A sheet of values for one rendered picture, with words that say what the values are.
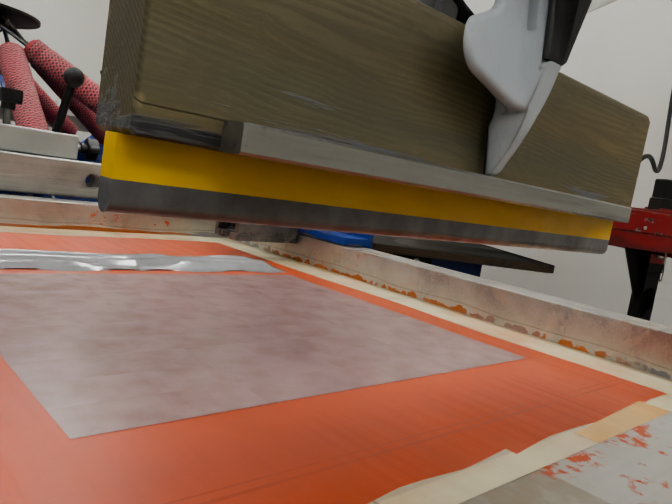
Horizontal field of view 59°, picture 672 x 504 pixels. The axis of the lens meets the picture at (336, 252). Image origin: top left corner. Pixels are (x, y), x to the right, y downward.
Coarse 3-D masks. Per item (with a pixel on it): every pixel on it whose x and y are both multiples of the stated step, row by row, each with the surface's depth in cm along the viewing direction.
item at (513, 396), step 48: (96, 240) 72; (144, 240) 77; (192, 288) 53; (240, 288) 56; (288, 288) 60; (336, 288) 64; (288, 336) 42; (336, 336) 44; (384, 336) 46; (432, 336) 48; (480, 336) 51; (384, 384) 35; (432, 384) 36; (480, 384) 38; (528, 384) 39; (576, 384) 41; (624, 384) 43; (480, 432) 30; (528, 432) 31
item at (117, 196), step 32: (128, 192) 19; (160, 192) 19; (192, 192) 20; (256, 224) 23; (288, 224) 23; (320, 224) 24; (352, 224) 25; (384, 224) 27; (416, 224) 28; (448, 224) 30; (480, 224) 32
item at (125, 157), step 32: (128, 160) 19; (160, 160) 19; (192, 160) 20; (224, 160) 21; (256, 160) 22; (224, 192) 21; (256, 192) 22; (288, 192) 23; (320, 192) 24; (352, 192) 25; (384, 192) 26; (416, 192) 28; (448, 192) 29; (512, 224) 34; (544, 224) 36; (576, 224) 39; (608, 224) 42
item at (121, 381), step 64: (0, 320) 36; (64, 320) 38; (128, 320) 40; (192, 320) 42; (0, 384) 27; (64, 384) 28; (128, 384) 29; (192, 384) 30; (256, 384) 32; (320, 384) 33; (0, 448) 22; (64, 448) 22; (128, 448) 23; (192, 448) 24; (256, 448) 24; (320, 448) 25; (384, 448) 26; (448, 448) 27
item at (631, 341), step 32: (0, 224) 72; (32, 224) 74; (64, 224) 76; (96, 224) 79; (128, 224) 82; (160, 224) 85; (192, 224) 89; (288, 256) 82; (320, 256) 77; (352, 256) 72; (384, 256) 69; (416, 288) 65; (448, 288) 62; (480, 288) 59; (512, 288) 58; (512, 320) 56; (544, 320) 54; (576, 320) 52; (608, 320) 50; (640, 320) 50; (608, 352) 50; (640, 352) 48; (608, 448) 21; (640, 448) 21; (512, 480) 17; (544, 480) 18; (576, 480) 18; (608, 480) 18; (640, 480) 19
